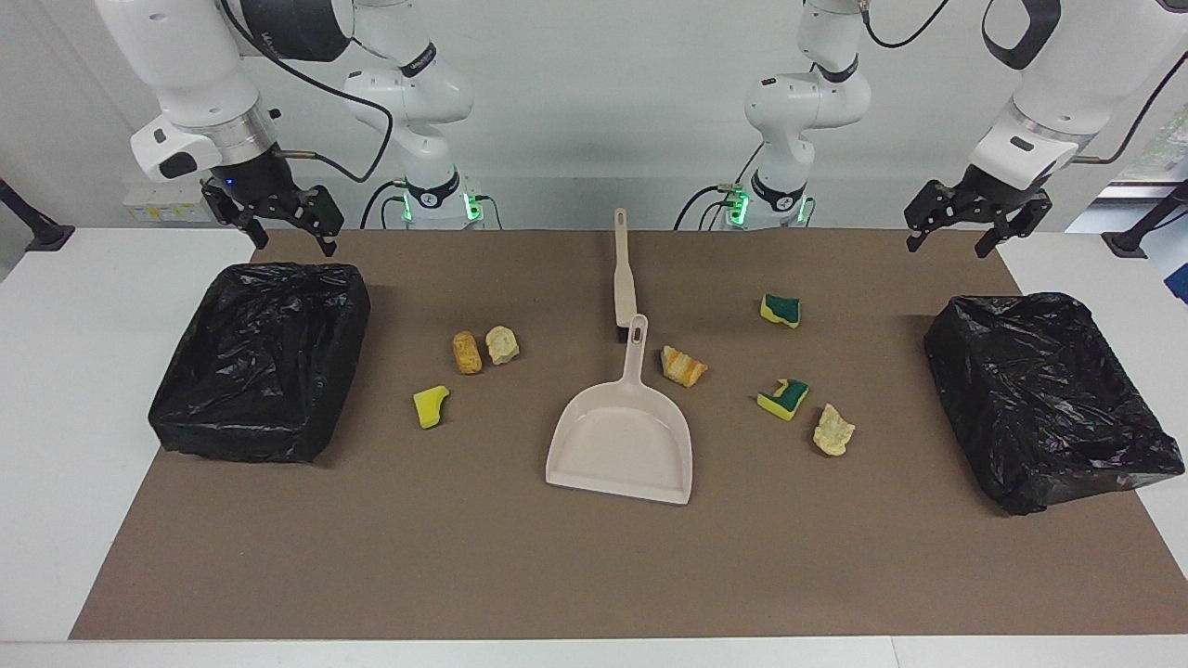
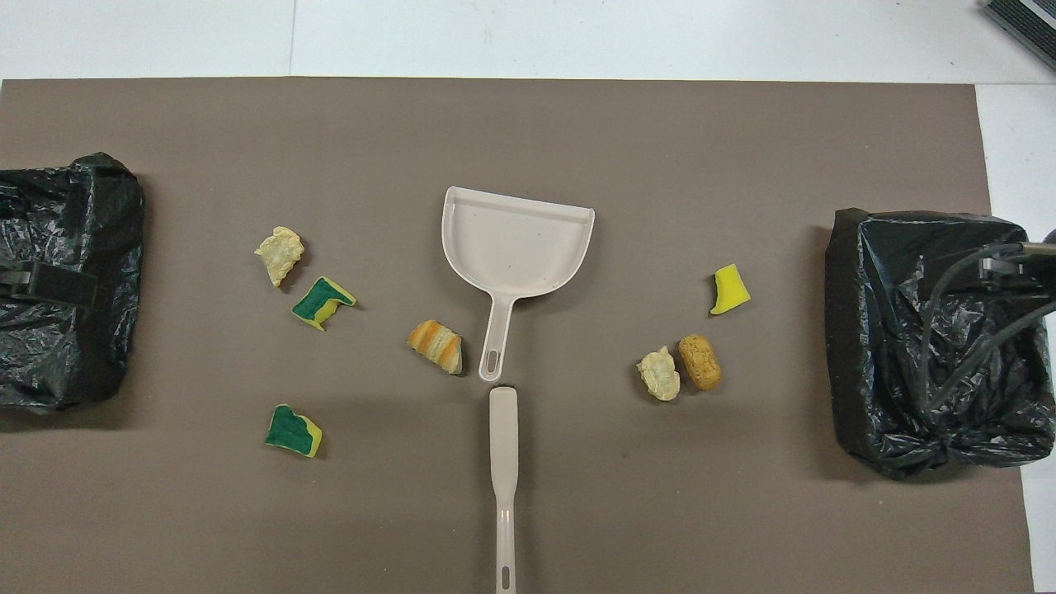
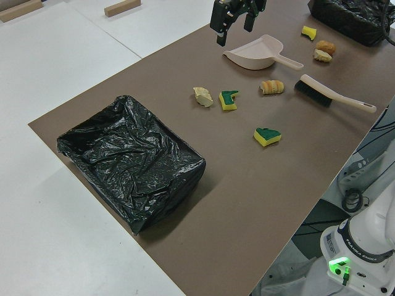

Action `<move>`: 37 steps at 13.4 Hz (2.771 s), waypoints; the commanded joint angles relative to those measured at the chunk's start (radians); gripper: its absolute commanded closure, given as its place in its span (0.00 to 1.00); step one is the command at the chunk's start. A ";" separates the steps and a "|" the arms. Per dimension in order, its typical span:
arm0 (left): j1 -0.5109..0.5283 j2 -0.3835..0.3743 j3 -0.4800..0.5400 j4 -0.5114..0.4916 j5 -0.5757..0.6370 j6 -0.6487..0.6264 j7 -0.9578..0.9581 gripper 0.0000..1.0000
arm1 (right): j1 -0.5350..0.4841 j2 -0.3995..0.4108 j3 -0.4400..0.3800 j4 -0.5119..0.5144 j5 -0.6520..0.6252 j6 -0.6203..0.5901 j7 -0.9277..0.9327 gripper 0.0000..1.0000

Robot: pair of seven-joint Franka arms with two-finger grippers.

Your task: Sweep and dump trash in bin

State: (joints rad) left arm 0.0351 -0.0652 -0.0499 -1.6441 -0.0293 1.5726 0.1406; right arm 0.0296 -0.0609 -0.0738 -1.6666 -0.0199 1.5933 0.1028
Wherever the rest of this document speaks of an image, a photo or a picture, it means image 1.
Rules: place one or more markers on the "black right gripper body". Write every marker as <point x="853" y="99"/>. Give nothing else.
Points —
<point x="260" y="186"/>

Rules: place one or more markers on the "striped orange croissant piece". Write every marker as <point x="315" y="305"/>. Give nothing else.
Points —
<point x="682" y="367"/>

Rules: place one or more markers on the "blue panel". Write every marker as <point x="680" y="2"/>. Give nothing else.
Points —
<point x="1174" y="274"/>

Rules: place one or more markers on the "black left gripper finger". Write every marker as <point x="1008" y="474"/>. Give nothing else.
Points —
<point x="1021" y="227"/>
<point x="933" y="209"/>

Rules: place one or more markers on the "pale yellow bread piece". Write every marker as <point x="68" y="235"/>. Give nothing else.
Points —
<point x="832" y="431"/>

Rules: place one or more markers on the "notched green yellow sponge piece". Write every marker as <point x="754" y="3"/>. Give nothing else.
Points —
<point x="780" y="404"/>

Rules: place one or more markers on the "beige hand brush black bristles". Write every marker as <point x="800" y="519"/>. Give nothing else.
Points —
<point x="625" y="288"/>

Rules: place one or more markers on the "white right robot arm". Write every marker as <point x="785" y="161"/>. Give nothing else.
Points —
<point x="186" y="74"/>

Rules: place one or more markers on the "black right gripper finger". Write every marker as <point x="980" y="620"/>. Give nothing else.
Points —
<point x="237" y="211"/>
<point x="320" y="213"/>

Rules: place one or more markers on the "black stand foot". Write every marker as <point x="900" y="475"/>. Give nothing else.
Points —
<point x="1128" y="243"/>
<point x="46" y="237"/>

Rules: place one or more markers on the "brown table mat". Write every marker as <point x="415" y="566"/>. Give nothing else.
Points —
<point x="594" y="575"/>

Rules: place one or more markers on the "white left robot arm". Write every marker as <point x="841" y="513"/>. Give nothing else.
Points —
<point x="798" y="102"/>

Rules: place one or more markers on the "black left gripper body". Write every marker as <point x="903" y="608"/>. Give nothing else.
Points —
<point x="998" y="188"/>

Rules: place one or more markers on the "orange brown bread piece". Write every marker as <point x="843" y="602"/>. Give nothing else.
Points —
<point x="467" y="354"/>

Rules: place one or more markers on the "black bag lined bin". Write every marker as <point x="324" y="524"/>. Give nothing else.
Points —
<point x="1039" y="408"/>
<point x="260" y="371"/>

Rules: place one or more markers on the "beige plastic dustpan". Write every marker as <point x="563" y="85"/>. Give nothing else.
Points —
<point x="617" y="445"/>

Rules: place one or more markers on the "pale tan bread piece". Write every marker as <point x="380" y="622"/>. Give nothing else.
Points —
<point x="502" y="345"/>

